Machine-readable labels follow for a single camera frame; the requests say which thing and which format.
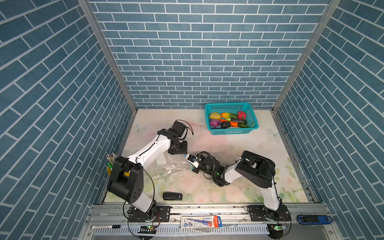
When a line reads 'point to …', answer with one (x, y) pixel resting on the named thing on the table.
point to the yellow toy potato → (215, 115)
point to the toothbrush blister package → (201, 222)
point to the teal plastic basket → (230, 118)
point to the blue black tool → (314, 219)
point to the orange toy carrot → (234, 124)
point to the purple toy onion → (214, 122)
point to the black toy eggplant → (225, 124)
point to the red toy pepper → (241, 115)
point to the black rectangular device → (172, 196)
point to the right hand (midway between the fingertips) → (186, 155)
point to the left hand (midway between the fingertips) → (184, 150)
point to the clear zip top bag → (160, 177)
